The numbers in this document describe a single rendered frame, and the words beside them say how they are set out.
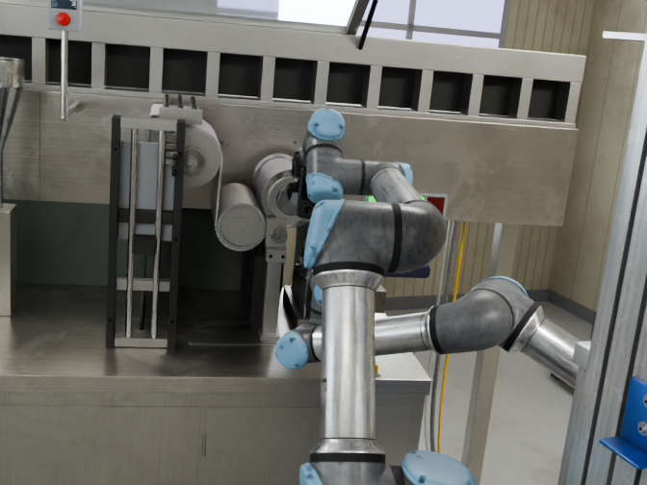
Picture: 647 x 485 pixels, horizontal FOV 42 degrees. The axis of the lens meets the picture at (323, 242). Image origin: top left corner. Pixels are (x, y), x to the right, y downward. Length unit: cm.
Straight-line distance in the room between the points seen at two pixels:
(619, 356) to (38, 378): 123
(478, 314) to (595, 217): 398
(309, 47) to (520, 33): 310
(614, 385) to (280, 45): 150
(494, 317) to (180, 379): 71
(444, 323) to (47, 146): 126
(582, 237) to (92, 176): 385
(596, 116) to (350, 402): 445
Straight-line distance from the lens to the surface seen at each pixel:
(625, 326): 117
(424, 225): 138
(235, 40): 237
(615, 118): 547
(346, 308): 132
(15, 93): 215
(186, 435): 200
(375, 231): 135
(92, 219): 244
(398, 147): 247
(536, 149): 262
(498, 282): 175
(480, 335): 163
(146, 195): 198
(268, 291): 211
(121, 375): 191
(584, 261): 565
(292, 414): 200
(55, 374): 192
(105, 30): 237
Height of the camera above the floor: 168
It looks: 14 degrees down
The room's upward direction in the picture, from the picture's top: 5 degrees clockwise
